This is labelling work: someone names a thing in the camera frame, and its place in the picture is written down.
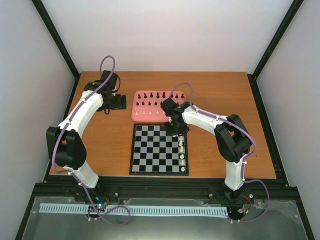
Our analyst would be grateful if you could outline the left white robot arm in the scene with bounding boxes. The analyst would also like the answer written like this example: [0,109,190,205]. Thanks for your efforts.
[46,70,127,202]

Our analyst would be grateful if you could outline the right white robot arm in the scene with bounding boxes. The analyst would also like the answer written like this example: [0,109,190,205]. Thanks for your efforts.
[160,98,254,203]

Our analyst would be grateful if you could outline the pink plastic tray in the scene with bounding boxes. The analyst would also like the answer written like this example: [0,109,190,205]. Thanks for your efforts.
[131,90,186,123]

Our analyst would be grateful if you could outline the black white chessboard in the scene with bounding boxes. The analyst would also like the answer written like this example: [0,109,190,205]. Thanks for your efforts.
[129,123,189,176]

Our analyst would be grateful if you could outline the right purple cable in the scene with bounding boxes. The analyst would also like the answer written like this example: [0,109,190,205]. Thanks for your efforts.
[169,82,272,224]

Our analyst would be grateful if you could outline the purple cable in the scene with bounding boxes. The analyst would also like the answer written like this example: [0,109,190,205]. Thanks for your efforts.
[50,55,131,224]
[169,82,272,224]

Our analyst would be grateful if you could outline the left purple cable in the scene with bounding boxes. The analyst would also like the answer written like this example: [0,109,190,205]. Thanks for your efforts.
[50,55,131,224]

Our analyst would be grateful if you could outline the black aluminium frame rail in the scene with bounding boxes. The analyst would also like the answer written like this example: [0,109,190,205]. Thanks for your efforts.
[32,174,301,203]

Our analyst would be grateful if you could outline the light blue slotted cable duct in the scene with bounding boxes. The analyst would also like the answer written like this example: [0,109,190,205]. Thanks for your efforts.
[38,203,228,218]

